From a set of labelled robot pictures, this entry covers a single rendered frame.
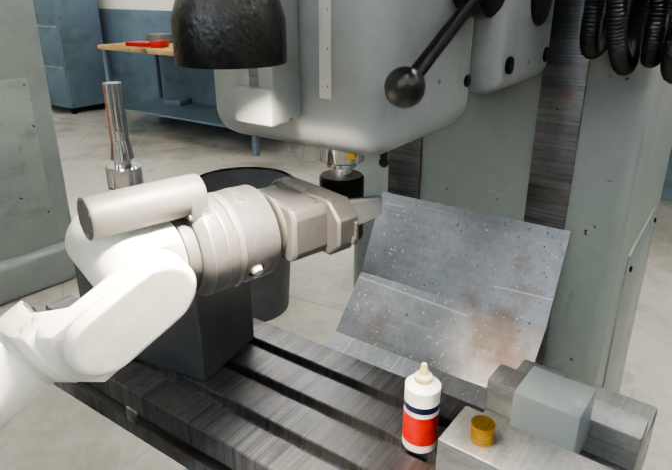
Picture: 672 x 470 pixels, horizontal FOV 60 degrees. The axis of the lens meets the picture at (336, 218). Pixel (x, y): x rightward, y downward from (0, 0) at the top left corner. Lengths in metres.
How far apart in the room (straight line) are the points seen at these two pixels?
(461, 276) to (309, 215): 0.46
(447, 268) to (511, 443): 0.44
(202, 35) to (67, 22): 7.46
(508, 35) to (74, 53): 7.37
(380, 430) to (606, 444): 0.25
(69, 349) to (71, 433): 1.90
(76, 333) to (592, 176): 0.70
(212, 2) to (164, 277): 0.21
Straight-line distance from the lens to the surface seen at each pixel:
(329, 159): 0.59
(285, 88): 0.49
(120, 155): 0.84
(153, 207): 0.48
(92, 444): 2.29
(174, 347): 0.84
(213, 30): 0.36
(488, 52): 0.63
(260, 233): 0.52
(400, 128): 0.49
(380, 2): 0.47
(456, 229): 0.97
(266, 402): 0.79
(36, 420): 2.47
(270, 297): 2.73
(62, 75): 7.87
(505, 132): 0.92
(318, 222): 0.55
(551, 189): 0.92
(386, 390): 0.81
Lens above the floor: 1.45
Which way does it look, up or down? 21 degrees down
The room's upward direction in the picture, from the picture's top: straight up
